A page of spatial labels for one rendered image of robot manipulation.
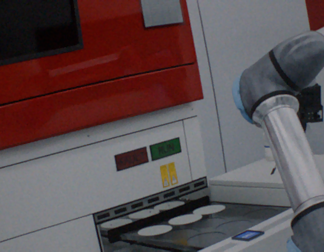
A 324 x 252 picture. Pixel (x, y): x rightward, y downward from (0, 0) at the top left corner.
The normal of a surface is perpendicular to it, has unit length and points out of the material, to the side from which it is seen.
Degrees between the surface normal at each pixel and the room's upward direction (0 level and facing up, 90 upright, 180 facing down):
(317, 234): 58
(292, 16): 90
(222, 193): 90
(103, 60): 90
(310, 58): 84
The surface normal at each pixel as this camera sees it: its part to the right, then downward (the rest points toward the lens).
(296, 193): -0.82, -0.17
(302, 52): 0.06, -0.32
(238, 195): -0.76, 0.20
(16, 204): 0.63, -0.01
